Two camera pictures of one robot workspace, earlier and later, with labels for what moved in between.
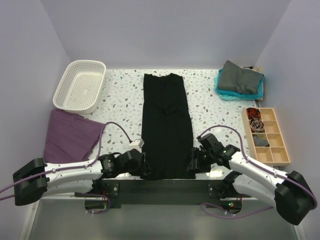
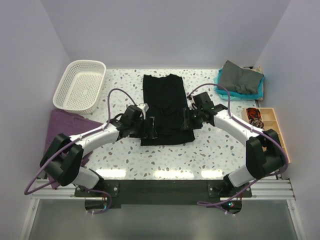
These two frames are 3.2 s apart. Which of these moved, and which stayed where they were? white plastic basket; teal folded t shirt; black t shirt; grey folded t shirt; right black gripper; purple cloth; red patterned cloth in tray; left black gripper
Moved: left black gripper; black t shirt; right black gripper
Stayed: grey folded t shirt; purple cloth; red patterned cloth in tray; teal folded t shirt; white plastic basket
